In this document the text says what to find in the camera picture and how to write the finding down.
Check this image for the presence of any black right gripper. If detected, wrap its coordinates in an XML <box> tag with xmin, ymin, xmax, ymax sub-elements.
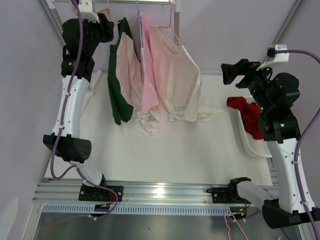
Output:
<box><xmin>221</xmin><ymin>59</ymin><xmax>279</xmax><ymax>113</ymax></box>

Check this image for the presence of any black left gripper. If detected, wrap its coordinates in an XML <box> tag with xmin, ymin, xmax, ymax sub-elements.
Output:
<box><xmin>77</xmin><ymin>13</ymin><xmax>115</xmax><ymax>56</ymax></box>

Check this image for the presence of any pink hanger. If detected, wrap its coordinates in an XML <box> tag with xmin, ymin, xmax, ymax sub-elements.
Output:
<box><xmin>149</xmin><ymin>0</ymin><xmax>183</xmax><ymax>50</ymax></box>
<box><xmin>107</xmin><ymin>0</ymin><xmax>120</xmax><ymax>26</ymax></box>

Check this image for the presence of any red t shirt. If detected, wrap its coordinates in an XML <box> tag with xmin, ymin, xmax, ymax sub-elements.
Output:
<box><xmin>226</xmin><ymin>96</ymin><xmax>264</xmax><ymax>140</ymax></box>

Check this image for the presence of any green and white t shirt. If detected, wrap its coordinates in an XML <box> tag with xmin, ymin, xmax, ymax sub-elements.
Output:
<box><xmin>107</xmin><ymin>18</ymin><xmax>143</xmax><ymax>126</ymax></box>

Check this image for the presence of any pink t shirt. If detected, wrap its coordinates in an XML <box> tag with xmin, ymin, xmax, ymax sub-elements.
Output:
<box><xmin>139</xmin><ymin>12</ymin><xmax>159</xmax><ymax>112</ymax></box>

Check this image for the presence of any beige wooden hanger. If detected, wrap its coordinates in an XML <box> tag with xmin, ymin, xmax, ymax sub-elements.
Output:
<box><xmin>71</xmin><ymin>3</ymin><xmax>111</xmax><ymax>15</ymax></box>

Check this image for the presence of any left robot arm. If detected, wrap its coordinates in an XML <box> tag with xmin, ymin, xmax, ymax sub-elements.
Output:
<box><xmin>43</xmin><ymin>13</ymin><xmax>114</xmax><ymax>201</ymax></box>

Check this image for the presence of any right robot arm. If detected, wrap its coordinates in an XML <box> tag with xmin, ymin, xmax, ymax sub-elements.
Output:
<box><xmin>221</xmin><ymin>59</ymin><xmax>320</xmax><ymax>229</ymax></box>

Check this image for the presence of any metal clothes rack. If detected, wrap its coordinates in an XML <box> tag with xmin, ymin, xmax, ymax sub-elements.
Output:
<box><xmin>43</xmin><ymin>0</ymin><xmax>183</xmax><ymax>101</ymax></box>

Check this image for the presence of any white perforated basket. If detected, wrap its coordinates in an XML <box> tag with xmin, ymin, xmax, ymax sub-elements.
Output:
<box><xmin>235</xmin><ymin>109</ymin><xmax>272</xmax><ymax>158</ymax></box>

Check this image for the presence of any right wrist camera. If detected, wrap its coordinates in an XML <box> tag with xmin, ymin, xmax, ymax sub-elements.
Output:
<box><xmin>257</xmin><ymin>44</ymin><xmax>290</xmax><ymax>70</ymax></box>

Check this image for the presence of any aluminium frame post left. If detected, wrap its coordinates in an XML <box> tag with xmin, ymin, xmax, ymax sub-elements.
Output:
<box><xmin>37</xmin><ymin>0</ymin><xmax>65</xmax><ymax>46</ymax></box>

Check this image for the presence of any aluminium frame post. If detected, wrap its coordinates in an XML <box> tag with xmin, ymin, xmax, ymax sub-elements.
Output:
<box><xmin>271</xmin><ymin>0</ymin><xmax>307</xmax><ymax>45</ymax></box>
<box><xmin>37</xmin><ymin>0</ymin><xmax>65</xmax><ymax>46</ymax></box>

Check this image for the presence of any aluminium frame post right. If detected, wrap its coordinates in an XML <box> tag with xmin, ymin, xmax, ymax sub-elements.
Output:
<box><xmin>271</xmin><ymin>0</ymin><xmax>307</xmax><ymax>45</ymax></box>

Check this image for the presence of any pink cable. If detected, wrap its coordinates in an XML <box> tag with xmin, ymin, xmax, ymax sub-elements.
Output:
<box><xmin>223</xmin><ymin>209</ymin><xmax>250</xmax><ymax>240</ymax></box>

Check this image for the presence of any aluminium mounting rail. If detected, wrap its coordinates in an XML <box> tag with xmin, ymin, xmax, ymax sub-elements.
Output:
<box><xmin>32</xmin><ymin>179</ymin><xmax>261</xmax><ymax>218</ymax></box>

